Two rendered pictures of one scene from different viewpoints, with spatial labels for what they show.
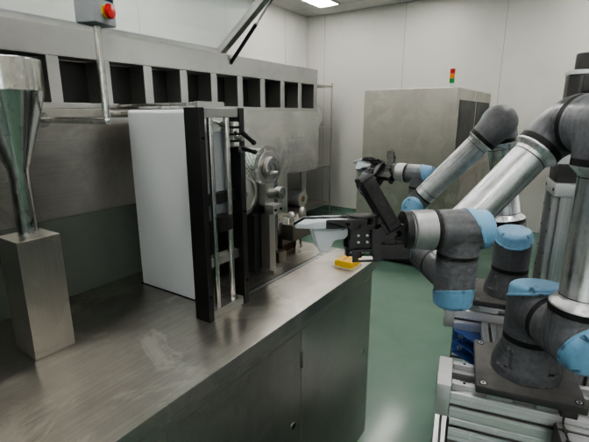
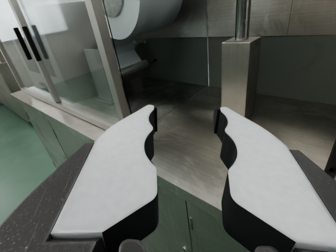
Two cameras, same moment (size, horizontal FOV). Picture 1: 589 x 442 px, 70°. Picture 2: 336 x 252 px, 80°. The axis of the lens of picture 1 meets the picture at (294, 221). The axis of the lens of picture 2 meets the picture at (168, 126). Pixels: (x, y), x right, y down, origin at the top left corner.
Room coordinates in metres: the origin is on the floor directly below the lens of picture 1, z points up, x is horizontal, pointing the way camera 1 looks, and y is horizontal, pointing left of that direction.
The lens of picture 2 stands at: (0.75, -0.12, 1.29)
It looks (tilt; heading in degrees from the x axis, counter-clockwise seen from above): 31 degrees down; 101
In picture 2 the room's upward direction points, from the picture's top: 9 degrees counter-clockwise
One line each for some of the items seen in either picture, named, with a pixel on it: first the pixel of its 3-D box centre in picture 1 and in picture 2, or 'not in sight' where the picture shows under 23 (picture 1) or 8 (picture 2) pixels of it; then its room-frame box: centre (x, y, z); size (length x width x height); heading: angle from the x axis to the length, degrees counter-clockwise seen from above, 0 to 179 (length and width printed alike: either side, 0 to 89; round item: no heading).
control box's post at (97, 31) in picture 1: (102, 74); not in sight; (0.98, 0.43, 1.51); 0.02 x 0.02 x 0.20
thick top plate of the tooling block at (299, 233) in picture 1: (263, 222); not in sight; (1.66, 0.13, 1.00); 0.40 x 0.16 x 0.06; 56
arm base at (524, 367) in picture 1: (527, 351); not in sight; (0.91, -0.56, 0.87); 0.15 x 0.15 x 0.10
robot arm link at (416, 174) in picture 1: (419, 174); not in sight; (1.63, -0.49, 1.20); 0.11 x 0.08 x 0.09; 47
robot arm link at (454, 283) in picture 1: (450, 275); not in sight; (0.78, -0.31, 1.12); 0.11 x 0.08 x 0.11; 4
